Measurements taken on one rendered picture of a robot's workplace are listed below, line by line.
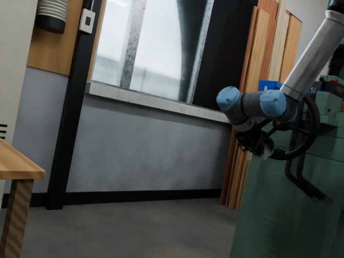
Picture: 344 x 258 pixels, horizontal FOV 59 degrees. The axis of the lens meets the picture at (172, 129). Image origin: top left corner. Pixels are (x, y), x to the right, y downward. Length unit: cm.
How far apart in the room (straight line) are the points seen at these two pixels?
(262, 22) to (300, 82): 226
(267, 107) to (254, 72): 221
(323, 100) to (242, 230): 71
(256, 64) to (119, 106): 149
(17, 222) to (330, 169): 112
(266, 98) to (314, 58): 21
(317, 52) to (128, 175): 177
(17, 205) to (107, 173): 141
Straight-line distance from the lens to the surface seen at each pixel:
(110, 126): 224
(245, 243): 158
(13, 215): 98
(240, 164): 292
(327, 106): 130
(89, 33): 204
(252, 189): 152
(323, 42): 102
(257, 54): 314
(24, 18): 170
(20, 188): 96
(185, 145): 273
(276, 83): 245
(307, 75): 101
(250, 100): 91
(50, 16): 186
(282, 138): 145
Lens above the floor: 76
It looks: 3 degrees down
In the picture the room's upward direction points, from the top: 12 degrees clockwise
